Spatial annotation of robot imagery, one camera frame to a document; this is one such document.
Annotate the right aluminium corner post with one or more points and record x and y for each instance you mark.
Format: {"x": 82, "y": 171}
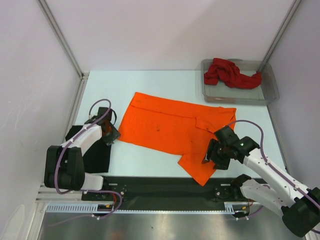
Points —
{"x": 281, "y": 31}

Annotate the red t-shirt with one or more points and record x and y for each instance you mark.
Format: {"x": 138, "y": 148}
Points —
{"x": 222, "y": 70}

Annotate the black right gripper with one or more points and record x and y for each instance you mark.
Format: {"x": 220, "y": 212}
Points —
{"x": 216, "y": 156}

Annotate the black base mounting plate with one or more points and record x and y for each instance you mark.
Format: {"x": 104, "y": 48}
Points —
{"x": 173, "y": 193}

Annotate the aluminium corner post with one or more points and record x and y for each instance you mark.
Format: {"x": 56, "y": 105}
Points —
{"x": 281, "y": 31}
{"x": 48, "y": 14}

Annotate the clear plastic bin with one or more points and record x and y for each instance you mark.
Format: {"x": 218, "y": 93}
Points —
{"x": 263, "y": 95}

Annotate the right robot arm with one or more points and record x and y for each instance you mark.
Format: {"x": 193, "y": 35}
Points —
{"x": 296, "y": 204}

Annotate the folded black t-shirt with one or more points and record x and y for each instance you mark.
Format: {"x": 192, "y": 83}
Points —
{"x": 96, "y": 159}

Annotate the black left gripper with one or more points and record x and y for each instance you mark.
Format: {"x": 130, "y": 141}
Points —
{"x": 115, "y": 134}

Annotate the left aluminium corner post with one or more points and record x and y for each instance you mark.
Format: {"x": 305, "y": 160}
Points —
{"x": 48, "y": 14}

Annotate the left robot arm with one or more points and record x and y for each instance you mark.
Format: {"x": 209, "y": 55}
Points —
{"x": 77, "y": 164}

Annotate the orange t-shirt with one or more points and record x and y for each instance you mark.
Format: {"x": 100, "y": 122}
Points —
{"x": 177, "y": 128}

